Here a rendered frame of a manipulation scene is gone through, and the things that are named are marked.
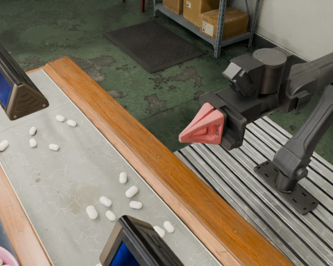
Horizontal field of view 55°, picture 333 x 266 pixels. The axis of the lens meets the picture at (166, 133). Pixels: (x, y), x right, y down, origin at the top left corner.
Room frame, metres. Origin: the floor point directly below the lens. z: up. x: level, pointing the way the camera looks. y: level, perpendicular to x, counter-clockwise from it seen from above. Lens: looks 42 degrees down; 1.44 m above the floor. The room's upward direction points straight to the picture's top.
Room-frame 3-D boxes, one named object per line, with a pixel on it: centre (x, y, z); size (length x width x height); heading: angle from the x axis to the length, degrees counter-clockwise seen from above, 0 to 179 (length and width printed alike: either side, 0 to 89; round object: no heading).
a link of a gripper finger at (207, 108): (0.41, -0.07, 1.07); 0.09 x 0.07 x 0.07; 122
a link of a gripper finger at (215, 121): (0.43, -0.06, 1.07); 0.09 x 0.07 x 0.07; 122
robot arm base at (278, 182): (0.60, -0.35, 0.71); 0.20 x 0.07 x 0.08; 32
